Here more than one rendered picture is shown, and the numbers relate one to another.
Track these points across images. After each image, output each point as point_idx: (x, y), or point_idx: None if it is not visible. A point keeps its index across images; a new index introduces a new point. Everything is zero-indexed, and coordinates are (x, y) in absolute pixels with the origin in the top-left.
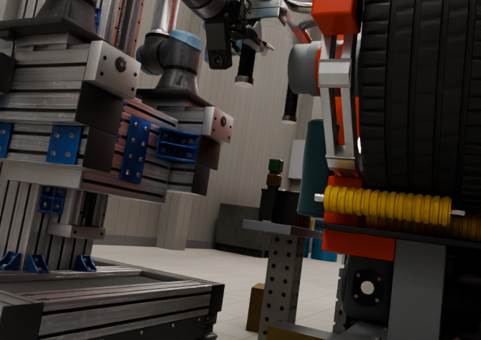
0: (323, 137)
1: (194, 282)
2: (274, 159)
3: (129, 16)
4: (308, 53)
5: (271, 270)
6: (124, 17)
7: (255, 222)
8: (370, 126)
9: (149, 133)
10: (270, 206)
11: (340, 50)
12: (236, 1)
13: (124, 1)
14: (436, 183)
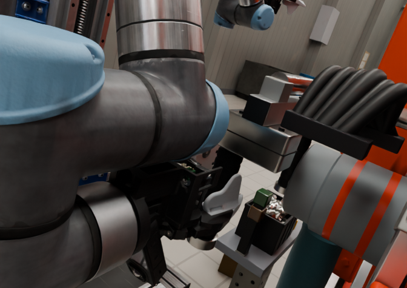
0: (318, 261)
1: (158, 285)
2: (261, 194)
3: (95, 6)
4: (321, 192)
5: (241, 267)
6: (86, 9)
7: (228, 248)
8: None
9: (108, 173)
10: (247, 240)
11: (378, 216)
12: (181, 187)
13: None
14: None
